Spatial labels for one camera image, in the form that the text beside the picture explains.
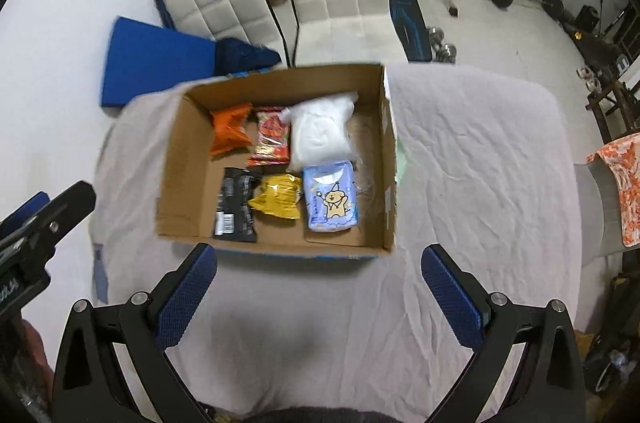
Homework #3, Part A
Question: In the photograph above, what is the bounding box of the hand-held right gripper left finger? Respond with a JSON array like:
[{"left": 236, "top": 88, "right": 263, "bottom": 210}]
[{"left": 51, "top": 243, "right": 219, "bottom": 423}]

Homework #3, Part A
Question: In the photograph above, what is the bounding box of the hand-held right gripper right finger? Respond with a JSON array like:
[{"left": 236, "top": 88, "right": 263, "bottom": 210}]
[{"left": 421, "top": 243, "right": 587, "bottom": 423}]

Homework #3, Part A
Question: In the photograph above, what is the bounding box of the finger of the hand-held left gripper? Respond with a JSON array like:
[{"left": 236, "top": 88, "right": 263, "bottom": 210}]
[
  {"left": 0, "top": 192, "right": 52, "bottom": 236},
  {"left": 0, "top": 181, "right": 97, "bottom": 264}
]

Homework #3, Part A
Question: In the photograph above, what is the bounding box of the black snack packet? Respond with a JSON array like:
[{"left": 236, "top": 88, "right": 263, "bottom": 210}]
[{"left": 213, "top": 167, "right": 262, "bottom": 243}]

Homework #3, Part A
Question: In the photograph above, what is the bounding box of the cardboard box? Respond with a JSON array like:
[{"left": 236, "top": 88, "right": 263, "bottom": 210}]
[{"left": 156, "top": 63, "right": 399, "bottom": 260}]

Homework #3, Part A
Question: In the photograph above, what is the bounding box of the yellow snack packet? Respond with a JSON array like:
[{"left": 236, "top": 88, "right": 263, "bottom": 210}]
[{"left": 247, "top": 173, "right": 305, "bottom": 220}]

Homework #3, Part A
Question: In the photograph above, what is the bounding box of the blue tissue pack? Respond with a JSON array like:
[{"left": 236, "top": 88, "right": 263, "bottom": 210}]
[{"left": 302, "top": 160, "right": 360, "bottom": 234}]

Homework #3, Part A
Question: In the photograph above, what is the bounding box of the orange snack packet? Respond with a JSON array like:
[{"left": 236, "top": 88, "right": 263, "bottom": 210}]
[{"left": 209, "top": 102, "right": 254, "bottom": 157}]

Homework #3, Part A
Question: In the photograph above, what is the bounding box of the red snack packet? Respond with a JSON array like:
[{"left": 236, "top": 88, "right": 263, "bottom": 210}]
[{"left": 245, "top": 106, "right": 292, "bottom": 168}]

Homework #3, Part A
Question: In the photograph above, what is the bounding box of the white clear plastic bag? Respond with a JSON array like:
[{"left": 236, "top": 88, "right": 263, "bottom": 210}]
[{"left": 287, "top": 90, "right": 362, "bottom": 172}]

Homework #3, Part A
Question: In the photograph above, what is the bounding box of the person's left hand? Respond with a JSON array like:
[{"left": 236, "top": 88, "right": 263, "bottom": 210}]
[{"left": 21, "top": 318, "right": 55, "bottom": 404}]

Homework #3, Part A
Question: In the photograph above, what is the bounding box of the blue foam mat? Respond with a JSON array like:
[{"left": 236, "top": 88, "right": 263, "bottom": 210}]
[{"left": 100, "top": 16, "right": 222, "bottom": 109}]

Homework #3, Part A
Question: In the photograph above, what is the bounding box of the grey office chair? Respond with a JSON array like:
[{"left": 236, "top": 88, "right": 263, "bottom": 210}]
[{"left": 572, "top": 160, "right": 640, "bottom": 262}]

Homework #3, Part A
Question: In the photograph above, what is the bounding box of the orange floral towel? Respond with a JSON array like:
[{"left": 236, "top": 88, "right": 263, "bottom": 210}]
[{"left": 586, "top": 132, "right": 640, "bottom": 248}]

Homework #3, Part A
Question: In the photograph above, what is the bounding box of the dark blue cloth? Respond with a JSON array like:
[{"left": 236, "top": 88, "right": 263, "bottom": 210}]
[{"left": 215, "top": 36, "right": 282, "bottom": 77}]

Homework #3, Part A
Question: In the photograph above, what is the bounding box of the dark wooden chair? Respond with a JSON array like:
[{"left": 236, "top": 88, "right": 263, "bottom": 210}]
[{"left": 584, "top": 53, "right": 640, "bottom": 145}]

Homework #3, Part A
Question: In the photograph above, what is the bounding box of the pair of white shoes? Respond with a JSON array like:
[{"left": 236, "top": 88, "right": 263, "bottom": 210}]
[{"left": 576, "top": 65, "right": 604, "bottom": 92}]

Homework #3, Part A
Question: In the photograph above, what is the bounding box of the black blue weight bench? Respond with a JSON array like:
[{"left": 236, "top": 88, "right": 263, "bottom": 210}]
[{"left": 387, "top": 0, "right": 434, "bottom": 63}]

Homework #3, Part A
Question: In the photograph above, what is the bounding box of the black speaker box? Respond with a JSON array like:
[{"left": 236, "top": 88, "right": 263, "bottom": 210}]
[{"left": 577, "top": 4, "right": 601, "bottom": 33}]

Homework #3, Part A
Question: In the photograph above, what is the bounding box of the black folded strap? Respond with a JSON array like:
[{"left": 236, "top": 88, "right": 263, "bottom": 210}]
[{"left": 151, "top": 0, "right": 176, "bottom": 29}]

